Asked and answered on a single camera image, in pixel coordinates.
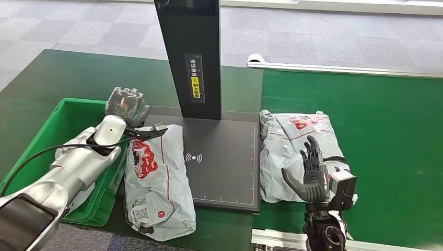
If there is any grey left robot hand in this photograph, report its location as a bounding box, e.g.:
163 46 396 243
104 86 150 128

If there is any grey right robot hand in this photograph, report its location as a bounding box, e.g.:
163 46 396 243
281 135 330 204

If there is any grey package large red print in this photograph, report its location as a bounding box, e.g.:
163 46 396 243
124 124 197 242

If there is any grey package red stripe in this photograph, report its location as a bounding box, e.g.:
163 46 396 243
259 109 358 205

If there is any green conveyor belt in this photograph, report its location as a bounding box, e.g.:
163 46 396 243
252 70 443 251

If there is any black inbound scanner machine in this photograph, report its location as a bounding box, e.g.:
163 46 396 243
143 0 261 213

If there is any grey package small red logo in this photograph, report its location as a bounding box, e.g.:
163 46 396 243
53 138 97 214

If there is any green plastic crate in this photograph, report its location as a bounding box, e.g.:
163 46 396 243
0 98 139 227

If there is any black yellow label sticker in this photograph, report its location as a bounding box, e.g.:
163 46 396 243
184 53 205 104

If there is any white low ledge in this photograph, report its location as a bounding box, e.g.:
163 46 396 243
93 0 443 16

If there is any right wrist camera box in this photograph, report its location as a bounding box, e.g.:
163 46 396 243
328 169 357 211

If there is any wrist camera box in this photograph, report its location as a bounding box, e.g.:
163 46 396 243
124 122 169 142
328 169 357 211

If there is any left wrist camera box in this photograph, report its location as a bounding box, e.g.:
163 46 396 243
124 122 169 142

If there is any aluminium conveyor frame rail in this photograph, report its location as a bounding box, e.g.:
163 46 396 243
251 229 430 251

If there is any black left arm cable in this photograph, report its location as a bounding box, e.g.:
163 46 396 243
0 136 139 198

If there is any aluminium conveyor side rail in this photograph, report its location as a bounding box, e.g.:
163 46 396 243
246 61 443 78

